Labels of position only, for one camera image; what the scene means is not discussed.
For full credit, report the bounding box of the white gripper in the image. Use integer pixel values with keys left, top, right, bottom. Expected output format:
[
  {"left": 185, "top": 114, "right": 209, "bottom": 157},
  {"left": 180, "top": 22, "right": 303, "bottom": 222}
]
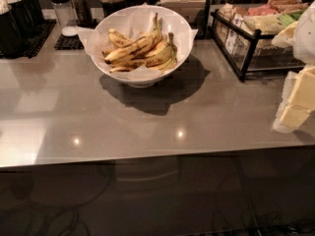
[{"left": 272, "top": 1, "right": 315, "bottom": 134}]

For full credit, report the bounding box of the long front spotted banana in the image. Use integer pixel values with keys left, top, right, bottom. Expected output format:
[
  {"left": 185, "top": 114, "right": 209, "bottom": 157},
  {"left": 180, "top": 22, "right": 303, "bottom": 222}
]
[{"left": 104, "top": 34, "right": 154, "bottom": 64}]

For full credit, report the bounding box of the right curved yellow banana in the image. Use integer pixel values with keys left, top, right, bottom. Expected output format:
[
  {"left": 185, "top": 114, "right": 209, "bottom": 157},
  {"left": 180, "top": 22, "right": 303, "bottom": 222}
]
[{"left": 144, "top": 32, "right": 175, "bottom": 67}]

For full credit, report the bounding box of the upright back banana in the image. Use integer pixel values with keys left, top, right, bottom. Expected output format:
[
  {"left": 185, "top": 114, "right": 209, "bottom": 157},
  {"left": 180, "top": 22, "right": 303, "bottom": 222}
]
[{"left": 145, "top": 14, "right": 161, "bottom": 51}]

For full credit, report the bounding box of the white paper bowl liner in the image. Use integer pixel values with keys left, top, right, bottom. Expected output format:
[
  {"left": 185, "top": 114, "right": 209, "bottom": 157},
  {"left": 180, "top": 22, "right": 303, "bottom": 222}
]
[{"left": 81, "top": 5, "right": 197, "bottom": 88}]

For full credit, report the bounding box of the bottom small banana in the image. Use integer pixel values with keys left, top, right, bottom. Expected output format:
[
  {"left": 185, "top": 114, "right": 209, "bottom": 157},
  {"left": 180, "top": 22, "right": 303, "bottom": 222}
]
[{"left": 109, "top": 66, "right": 134, "bottom": 73}]

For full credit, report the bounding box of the white ceramic bowl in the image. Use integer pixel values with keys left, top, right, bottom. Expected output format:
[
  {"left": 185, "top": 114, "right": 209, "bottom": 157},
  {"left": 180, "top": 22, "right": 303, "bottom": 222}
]
[{"left": 80, "top": 5, "right": 196, "bottom": 88}]

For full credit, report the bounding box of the upper left spotted banana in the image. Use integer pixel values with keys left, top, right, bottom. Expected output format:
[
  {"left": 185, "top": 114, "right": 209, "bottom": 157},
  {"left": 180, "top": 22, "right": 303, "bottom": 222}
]
[{"left": 107, "top": 28, "right": 132, "bottom": 47}]

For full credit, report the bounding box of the brown napkin dispenser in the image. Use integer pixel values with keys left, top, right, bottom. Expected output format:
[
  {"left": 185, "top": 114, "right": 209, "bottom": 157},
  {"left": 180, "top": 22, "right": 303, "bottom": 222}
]
[{"left": 157, "top": 0, "right": 210, "bottom": 39}]

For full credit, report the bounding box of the black rubber mat small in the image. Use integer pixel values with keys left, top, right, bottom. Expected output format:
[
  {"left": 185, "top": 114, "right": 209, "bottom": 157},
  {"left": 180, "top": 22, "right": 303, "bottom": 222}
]
[{"left": 54, "top": 19, "right": 97, "bottom": 50}]

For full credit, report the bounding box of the dark pepper shaker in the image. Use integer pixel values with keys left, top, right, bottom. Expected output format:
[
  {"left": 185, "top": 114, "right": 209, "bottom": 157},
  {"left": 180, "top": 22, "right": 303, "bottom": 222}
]
[{"left": 72, "top": 0, "right": 94, "bottom": 26}]

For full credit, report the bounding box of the glass sugar shaker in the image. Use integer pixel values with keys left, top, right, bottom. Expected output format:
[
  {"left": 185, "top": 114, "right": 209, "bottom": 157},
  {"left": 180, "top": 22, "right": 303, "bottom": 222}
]
[{"left": 51, "top": 0, "right": 77, "bottom": 36}]

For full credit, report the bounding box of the black canister back left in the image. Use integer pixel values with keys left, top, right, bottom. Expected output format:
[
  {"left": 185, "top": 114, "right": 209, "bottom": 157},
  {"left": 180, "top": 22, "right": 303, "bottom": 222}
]
[{"left": 9, "top": 0, "right": 44, "bottom": 37}]

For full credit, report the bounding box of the black canister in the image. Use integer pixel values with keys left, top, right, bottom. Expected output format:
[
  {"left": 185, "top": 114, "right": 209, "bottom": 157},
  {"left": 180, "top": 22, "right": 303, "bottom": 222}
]
[
  {"left": 0, "top": 0, "right": 25, "bottom": 57},
  {"left": 9, "top": 0, "right": 44, "bottom": 37}
]

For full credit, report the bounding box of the black canister front left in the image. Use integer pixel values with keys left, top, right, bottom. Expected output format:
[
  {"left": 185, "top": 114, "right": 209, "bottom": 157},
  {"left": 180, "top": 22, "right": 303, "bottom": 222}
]
[{"left": 0, "top": 0, "right": 25, "bottom": 57}]

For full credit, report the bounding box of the black wire condiment rack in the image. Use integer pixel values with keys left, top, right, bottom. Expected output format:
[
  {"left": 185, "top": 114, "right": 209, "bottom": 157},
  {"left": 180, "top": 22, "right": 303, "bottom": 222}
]
[{"left": 210, "top": 10, "right": 304, "bottom": 81}]

